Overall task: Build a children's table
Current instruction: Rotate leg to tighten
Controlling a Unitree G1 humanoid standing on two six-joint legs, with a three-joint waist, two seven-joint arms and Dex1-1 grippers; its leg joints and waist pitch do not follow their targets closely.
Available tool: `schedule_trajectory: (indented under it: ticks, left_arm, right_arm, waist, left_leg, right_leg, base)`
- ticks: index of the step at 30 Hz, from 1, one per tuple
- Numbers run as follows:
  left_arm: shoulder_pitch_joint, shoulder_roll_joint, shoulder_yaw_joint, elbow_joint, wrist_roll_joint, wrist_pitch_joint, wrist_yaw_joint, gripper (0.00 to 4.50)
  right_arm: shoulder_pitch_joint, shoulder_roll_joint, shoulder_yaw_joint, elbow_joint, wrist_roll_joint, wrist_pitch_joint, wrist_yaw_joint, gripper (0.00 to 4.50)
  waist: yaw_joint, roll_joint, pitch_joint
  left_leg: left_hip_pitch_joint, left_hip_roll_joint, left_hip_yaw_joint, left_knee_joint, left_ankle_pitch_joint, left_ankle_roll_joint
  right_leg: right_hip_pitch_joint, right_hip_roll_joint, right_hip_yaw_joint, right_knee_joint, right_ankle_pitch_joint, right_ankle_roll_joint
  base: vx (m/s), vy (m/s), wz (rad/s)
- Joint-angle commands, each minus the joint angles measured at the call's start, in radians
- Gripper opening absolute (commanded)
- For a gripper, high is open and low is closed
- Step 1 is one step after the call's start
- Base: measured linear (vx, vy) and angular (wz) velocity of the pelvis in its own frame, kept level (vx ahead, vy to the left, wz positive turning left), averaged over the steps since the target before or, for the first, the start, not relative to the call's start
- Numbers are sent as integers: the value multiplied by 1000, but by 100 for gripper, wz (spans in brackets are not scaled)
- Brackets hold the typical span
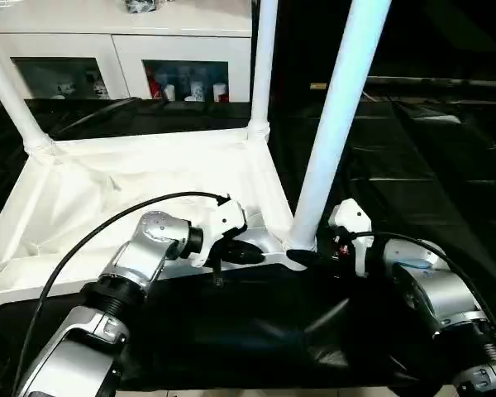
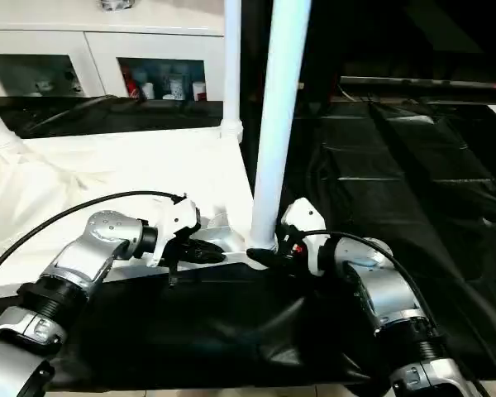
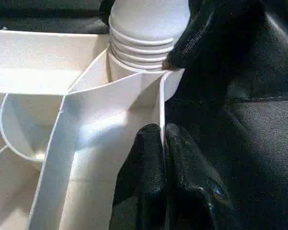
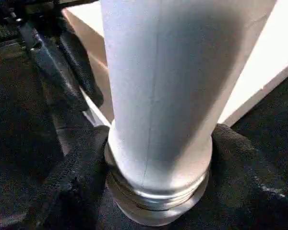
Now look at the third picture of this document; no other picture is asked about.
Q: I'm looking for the white plastic table top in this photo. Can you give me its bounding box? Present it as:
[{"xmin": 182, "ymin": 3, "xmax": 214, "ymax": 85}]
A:
[{"xmin": 0, "ymin": 28, "xmax": 186, "ymax": 230}]

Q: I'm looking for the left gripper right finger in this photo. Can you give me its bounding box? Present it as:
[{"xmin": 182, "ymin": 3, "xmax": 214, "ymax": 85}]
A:
[{"xmin": 164, "ymin": 123, "xmax": 234, "ymax": 230}]

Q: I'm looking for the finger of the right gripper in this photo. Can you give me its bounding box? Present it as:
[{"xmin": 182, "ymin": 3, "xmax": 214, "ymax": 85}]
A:
[
  {"xmin": 98, "ymin": 0, "xmax": 116, "ymax": 26},
  {"xmin": 166, "ymin": 0, "xmax": 231, "ymax": 72}
]

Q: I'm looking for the white plastic table leg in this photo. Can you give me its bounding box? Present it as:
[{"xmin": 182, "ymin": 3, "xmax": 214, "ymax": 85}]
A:
[{"xmin": 108, "ymin": 0, "xmax": 191, "ymax": 73}]

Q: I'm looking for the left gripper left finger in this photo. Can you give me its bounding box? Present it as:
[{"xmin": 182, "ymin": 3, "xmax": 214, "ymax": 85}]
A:
[{"xmin": 111, "ymin": 123, "xmax": 167, "ymax": 230}]

